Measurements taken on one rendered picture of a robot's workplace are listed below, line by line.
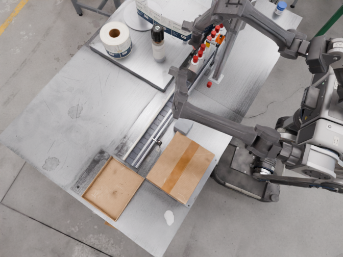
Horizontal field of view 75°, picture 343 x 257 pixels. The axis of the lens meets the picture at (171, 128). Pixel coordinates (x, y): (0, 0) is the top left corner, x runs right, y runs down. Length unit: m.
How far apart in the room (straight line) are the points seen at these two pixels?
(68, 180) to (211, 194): 1.34
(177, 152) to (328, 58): 0.75
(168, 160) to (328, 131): 0.70
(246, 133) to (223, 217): 1.54
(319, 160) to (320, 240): 1.81
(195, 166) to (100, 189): 0.64
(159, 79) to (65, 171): 0.88
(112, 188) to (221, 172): 1.04
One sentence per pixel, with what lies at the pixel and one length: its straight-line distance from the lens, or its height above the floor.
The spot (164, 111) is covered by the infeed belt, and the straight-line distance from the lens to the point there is 1.51.
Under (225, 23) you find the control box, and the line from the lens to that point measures 1.35.
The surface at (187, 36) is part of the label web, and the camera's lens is 1.73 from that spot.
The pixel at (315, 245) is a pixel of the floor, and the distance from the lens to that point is 2.69.
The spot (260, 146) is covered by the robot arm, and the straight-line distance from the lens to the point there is 0.92.
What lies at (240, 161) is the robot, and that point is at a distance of 2.14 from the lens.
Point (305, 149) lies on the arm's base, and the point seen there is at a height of 1.51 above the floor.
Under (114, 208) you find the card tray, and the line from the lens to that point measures 1.48.
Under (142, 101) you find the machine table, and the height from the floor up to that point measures 0.83.
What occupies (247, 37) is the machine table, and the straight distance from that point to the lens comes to 1.99.
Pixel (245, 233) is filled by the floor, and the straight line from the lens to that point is 2.41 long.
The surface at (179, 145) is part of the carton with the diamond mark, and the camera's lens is 1.19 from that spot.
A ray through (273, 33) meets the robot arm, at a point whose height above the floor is 1.53.
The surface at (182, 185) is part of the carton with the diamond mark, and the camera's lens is 1.16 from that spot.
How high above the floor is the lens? 2.28
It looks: 72 degrees down
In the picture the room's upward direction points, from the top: 3 degrees clockwise
